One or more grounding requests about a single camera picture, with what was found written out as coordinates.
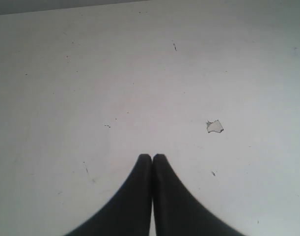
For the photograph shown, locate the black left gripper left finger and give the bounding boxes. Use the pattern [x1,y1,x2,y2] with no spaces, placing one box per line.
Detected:
[68,154,152,236]

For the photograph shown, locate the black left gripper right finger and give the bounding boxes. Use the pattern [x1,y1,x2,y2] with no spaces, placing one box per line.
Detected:
[152,154,242,236]

